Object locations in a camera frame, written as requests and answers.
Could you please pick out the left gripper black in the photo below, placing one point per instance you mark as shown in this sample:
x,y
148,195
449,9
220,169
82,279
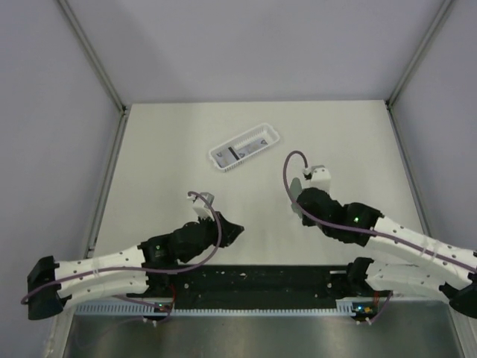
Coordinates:
x,y
229,232

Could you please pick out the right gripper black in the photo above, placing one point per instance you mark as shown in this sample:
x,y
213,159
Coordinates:
x,y
308,221

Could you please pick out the green card holder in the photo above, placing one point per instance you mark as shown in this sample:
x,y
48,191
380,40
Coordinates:
x,y
295,189

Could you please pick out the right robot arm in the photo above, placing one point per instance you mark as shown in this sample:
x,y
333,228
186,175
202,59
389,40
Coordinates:
x,y
434,269

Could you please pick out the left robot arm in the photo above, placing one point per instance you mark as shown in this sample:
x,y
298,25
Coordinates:
x,y
53,286

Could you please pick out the card in basket left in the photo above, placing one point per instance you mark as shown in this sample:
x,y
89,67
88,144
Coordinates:
x,y
225,157

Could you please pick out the card in basket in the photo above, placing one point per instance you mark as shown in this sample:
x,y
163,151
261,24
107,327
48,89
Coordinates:
x,y
252,147
225,157

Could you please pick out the card in basket right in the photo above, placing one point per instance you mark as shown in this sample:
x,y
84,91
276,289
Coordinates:
x,y
252,147

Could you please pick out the white plastic basket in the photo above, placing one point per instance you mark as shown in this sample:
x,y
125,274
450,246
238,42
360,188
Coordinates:
x,y
264,130

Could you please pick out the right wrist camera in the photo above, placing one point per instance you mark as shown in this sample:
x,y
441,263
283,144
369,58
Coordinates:
x,y
318,177

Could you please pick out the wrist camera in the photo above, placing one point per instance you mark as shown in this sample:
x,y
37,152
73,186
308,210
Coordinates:
x,y
318,177
201,206

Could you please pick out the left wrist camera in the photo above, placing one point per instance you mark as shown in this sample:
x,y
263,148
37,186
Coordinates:
x,y
201,206

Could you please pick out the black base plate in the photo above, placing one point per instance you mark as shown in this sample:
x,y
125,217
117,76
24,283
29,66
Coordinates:
x,y
258,287

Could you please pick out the left aluminium frame post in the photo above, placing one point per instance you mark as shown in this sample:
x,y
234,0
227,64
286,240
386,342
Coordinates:
x,y
90,54

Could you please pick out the aluminium frame post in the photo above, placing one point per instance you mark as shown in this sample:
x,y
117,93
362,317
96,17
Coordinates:
x,y
425,43
90,54

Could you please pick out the right aluminium frame post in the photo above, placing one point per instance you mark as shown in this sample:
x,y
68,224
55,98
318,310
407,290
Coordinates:
x,y
425,43

